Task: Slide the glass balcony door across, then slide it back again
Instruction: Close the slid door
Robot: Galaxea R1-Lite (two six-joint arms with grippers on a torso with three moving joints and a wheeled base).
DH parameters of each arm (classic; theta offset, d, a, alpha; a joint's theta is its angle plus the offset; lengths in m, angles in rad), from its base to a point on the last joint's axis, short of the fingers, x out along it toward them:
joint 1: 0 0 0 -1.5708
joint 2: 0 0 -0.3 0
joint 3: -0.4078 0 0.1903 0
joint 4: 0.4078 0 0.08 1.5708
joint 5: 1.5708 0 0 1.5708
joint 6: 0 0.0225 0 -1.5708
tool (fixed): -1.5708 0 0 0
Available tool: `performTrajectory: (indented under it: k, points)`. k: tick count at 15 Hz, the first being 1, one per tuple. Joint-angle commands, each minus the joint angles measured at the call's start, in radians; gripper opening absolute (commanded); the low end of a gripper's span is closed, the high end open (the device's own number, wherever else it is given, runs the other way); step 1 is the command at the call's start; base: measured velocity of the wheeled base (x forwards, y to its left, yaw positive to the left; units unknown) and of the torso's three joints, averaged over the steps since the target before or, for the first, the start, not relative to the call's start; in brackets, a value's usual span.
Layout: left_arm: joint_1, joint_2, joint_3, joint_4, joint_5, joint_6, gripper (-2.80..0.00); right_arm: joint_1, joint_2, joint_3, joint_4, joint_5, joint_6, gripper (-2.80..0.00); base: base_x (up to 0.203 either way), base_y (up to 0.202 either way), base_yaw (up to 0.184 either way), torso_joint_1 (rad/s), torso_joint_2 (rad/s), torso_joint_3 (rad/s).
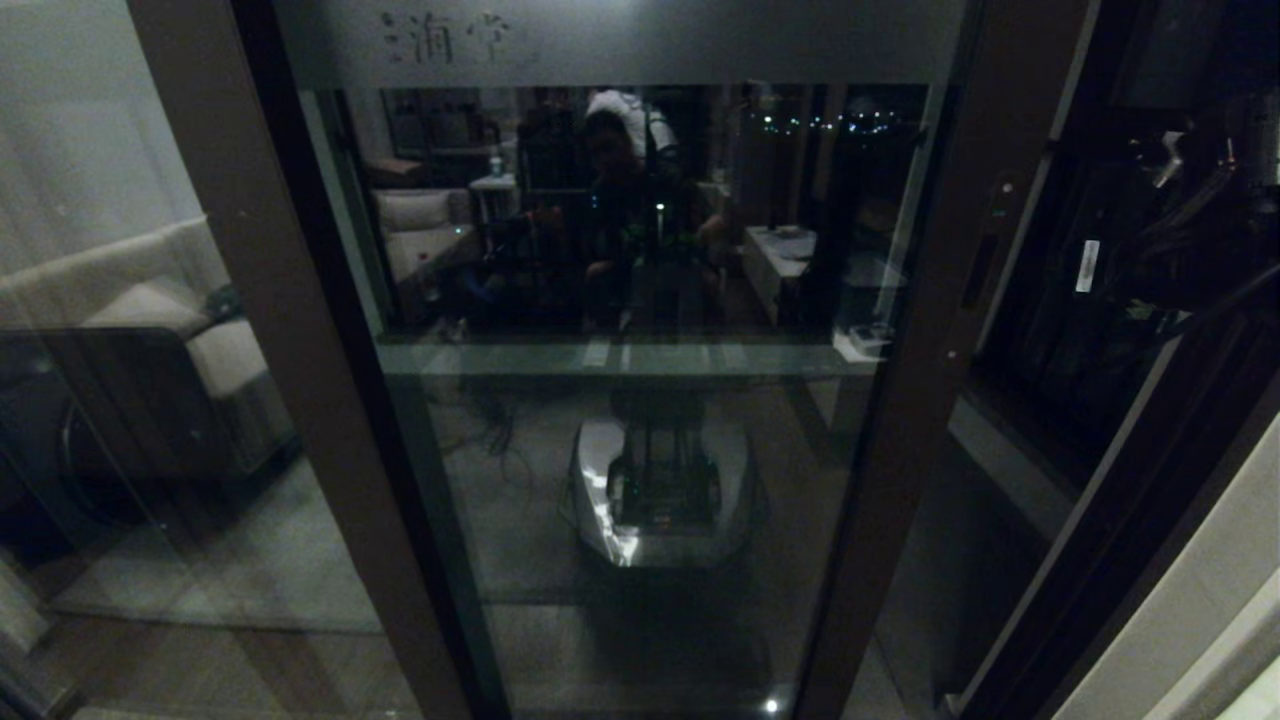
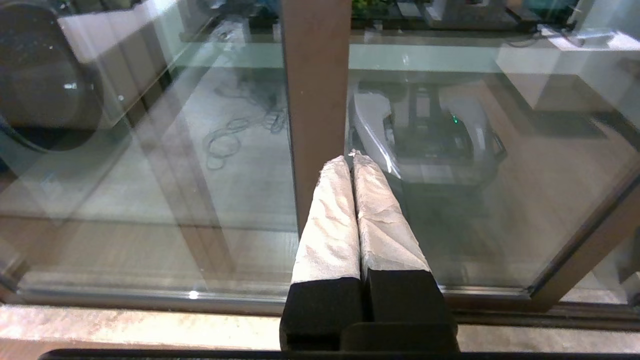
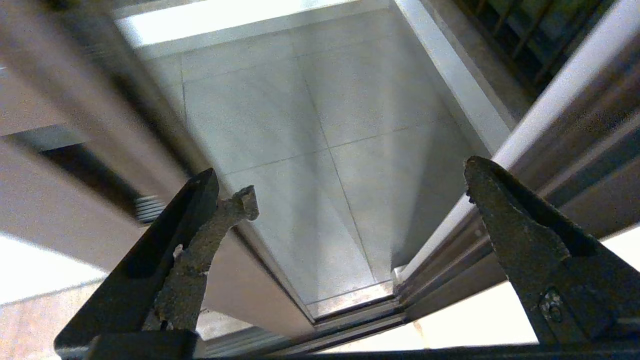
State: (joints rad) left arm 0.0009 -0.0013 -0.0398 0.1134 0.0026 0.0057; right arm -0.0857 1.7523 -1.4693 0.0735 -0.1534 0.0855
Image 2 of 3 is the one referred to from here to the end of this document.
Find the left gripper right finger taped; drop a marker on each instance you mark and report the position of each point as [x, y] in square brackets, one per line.
[390, 240]

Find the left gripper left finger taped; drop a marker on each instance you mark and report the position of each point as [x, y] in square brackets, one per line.
[325, 250]

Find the brown framed sliding glass door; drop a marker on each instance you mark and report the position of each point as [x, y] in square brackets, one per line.
[575, 260]

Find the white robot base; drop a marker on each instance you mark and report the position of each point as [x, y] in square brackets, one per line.
[425, 140]

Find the brown framed fixed glass door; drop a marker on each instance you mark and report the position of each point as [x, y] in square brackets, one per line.
[315, 100]

